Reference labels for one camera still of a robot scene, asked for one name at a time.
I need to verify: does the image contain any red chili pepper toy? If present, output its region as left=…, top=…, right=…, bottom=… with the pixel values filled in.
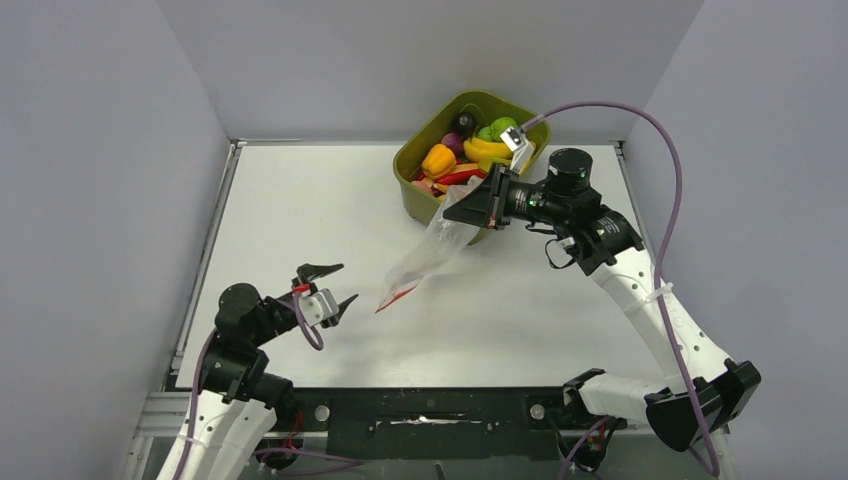
left=434, top=168, right=487, bottom=186

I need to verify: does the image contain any clear zip top bag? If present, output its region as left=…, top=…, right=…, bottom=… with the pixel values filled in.
left=376, top=177, right=482, bottom=313

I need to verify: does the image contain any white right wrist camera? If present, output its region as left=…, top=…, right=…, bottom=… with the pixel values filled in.
left=500, top=127, right=535, bottom=174

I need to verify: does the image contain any yellow bell pepper toy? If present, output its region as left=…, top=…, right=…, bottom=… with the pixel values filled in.
left=421, top=143, right=457, bottom=180

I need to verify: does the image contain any purple onion toy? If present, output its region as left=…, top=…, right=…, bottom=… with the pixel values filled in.
left=440, top=132, right=465, bottom=157

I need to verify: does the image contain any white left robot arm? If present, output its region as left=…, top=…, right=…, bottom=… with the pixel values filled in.
left=158, top=263, right=353, bottom=479

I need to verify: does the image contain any green lime toy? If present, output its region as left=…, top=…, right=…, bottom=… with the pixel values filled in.
left=489, top=116, right=518, bottom=142

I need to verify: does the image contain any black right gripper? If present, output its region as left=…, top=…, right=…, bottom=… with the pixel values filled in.
left=444, top=162, right=570, bottom=230

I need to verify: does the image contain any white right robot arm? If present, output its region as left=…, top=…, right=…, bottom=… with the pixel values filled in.
left=443, top=148, right=762, bottom=452

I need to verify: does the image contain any yellow banana toy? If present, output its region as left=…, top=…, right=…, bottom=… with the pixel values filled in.
left=463, top=137, right=513, bottom=162

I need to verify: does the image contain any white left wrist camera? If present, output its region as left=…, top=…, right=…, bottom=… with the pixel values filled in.
left=298, top=289, right=340, bottom=328

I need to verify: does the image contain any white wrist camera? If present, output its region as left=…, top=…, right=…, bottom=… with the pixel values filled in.
left=500, top=127, right=535, bottom=174
left=298, top=289, right=340, bottom=328

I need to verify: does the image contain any olive green plastic tub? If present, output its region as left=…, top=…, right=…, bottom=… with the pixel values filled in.
left=393, top=90, right=537, bottom=226

